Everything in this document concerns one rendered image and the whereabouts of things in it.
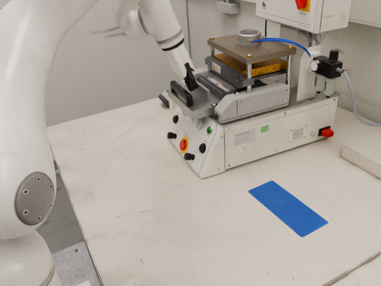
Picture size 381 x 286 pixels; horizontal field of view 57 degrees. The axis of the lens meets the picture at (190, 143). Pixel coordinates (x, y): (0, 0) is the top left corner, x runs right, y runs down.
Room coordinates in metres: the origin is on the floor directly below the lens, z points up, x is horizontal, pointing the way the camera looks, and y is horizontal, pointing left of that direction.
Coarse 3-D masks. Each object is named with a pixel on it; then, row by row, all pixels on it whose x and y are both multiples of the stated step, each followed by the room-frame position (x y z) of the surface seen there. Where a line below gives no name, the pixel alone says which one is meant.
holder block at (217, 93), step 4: (200, 76) 1.21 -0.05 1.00; (200, 80) 1.19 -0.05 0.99; (204, 80) 1.17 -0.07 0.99; (204, 84) 1.16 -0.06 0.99; (208, 84) 1.13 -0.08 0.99; (264, 84) 1.09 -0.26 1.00; (208, 88) 1.13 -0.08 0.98; (212, 88) 1.10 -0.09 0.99; (216, 88) 1.09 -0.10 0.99; (240, 88) 1.07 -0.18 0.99; (244, 88) 1.07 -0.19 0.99; (252, 88) 1.07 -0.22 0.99; (212, 92) 1.10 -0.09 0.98; (216, 92) 1.07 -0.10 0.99; (220, 92) 1.05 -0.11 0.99; (228, 92) 1.04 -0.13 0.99; (232, 92) 1.04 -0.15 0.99; (216, 96) 1.07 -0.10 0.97; (220, 96) 1.05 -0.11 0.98; (224, 96) 1.03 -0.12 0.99
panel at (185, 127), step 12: (180, 108) 1.20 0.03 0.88; (180, 120) 1.17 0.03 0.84; (192, 120) 1.09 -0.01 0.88; (180, 132) 1.14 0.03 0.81; (192, 132) 1.07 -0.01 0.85; (204, 132) 1.01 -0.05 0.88; (192, 144) 1.04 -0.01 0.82; (204, 144) 0.98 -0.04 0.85; (204, 156) 0.95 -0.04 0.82; (192, 168) 0.98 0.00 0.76
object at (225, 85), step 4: (208, 72) 1.22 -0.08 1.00; (212, 72) 1.22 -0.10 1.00; (204, 76) 1.18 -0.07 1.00; (208, 76) 1.18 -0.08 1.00; (212, 76) 1.18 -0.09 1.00; (216, 76) 1.17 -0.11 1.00; (220, 76) 1.17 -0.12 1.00; (212, 80) 1.14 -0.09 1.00; (216, 80) 1.14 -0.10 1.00; (220, 80) 1.13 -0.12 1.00; (224, 80) 1.13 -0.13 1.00; (216, 84) 1.10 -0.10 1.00; (220, 84) 1.10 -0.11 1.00; (224, 84) 1.09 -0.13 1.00; (228, 84) 1.09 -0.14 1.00; (232, 84) 1.09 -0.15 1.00; (224, 88) 1.06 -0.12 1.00; (228, 88) 1.06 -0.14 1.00; (232, 88) 1.06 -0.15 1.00
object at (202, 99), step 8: (184, 88) 1.17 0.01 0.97; (200, 88) 1.08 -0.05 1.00; (176, 96) 1.10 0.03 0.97; (192, 96) 1.09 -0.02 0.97; (200, 96) 1.09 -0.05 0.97; (208, 96) 1.04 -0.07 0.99; (184, 104) 1.03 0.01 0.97; (200, 104) 1.02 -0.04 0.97; (208, 104) 1.02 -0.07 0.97; (192, 112) 0.98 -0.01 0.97; (200, 112) 0.99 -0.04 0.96; (208, 112) 1.00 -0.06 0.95
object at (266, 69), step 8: (216, 56) 1.22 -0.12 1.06; (224, 56) 1.22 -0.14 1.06; (232, 64) 1.13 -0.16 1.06; (240, 64) 1.12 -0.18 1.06; (256, 64) 1.11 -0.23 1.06; (264, 64) 1.10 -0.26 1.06; (272, 64) 1.09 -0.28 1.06; (280, 64) 1.10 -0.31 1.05; (240, 72) 1.06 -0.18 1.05; (256, 72) 1.07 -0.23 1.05; (264, 72) 1.08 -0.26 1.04; (272, 72) 1.10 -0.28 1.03; (280, 72) 1.10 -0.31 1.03
